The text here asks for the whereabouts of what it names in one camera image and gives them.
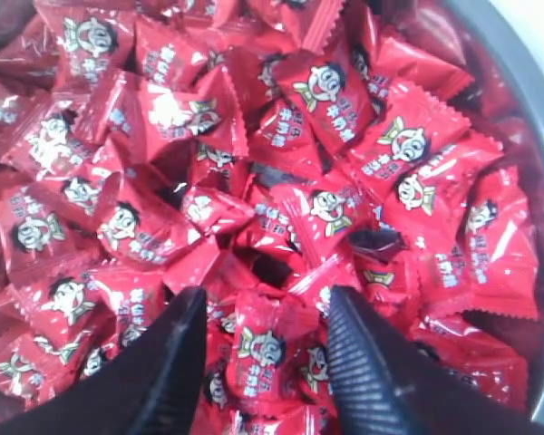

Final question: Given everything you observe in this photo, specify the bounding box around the stainless steel plate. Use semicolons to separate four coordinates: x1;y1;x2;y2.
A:
446;1;544;424

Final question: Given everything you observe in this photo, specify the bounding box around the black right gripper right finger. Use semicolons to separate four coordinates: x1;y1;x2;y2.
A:
327;285;544;434

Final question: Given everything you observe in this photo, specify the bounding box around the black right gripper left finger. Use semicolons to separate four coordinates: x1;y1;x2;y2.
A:
0;287;207;434

